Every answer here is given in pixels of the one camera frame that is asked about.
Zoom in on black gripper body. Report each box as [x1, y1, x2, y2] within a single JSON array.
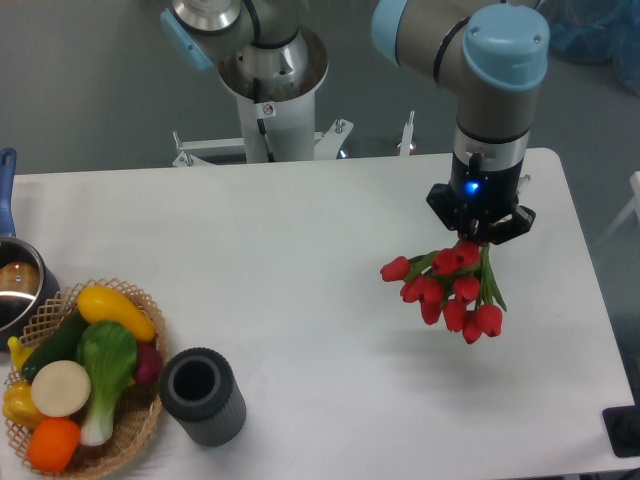
[[426, 153, 536, 245]]

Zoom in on red tulip bouquet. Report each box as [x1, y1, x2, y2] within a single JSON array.
[[380, 239, 507, 345]]

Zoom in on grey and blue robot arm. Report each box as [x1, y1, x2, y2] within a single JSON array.
[[160, 1, 550, 244]]

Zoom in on blue plastic bag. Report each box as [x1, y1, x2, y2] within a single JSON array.
[[537, 1, 639, 95]]

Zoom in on black device at table edge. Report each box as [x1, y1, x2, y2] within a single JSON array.
[[602, 406, 639, 458]]

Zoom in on dark grey ribbed vase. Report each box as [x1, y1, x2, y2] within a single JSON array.
[[159, 347, 247, 447]]

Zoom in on purple red radish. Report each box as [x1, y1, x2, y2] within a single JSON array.
[[133, 343, 163, 385]]

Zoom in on yellow squash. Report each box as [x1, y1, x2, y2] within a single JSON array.
[[76, 285, 156, 343]]

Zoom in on green bok choy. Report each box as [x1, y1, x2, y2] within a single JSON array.
[[76, 320, 137, 447]]

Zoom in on woven wicker basket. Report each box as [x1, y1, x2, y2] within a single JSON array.
[[1, 279, 169, 479]]

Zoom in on green cucumber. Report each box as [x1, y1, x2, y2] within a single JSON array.
[[21, 309, 89, 381]]

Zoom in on round beige disc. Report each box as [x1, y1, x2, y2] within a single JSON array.
[[31, 360, 91, 417]]

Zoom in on orange fruit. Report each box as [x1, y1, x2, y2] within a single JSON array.
[[26, 418, 81, 474]]

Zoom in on yellow banana tip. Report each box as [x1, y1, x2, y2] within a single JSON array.
[[7, 336, 34, 371]]

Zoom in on yellow bell pepper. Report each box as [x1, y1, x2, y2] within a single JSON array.
[[2, 381, 45, 430]]

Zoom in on white frame at right edge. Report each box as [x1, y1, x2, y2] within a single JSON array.
[[596, 171, 640, 246]]

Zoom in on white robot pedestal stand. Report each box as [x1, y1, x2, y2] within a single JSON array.
[[171, 74, 420, 168]]

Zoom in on blue handled saucepan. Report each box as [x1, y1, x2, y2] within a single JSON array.
[[1, 148, 59, 353]]

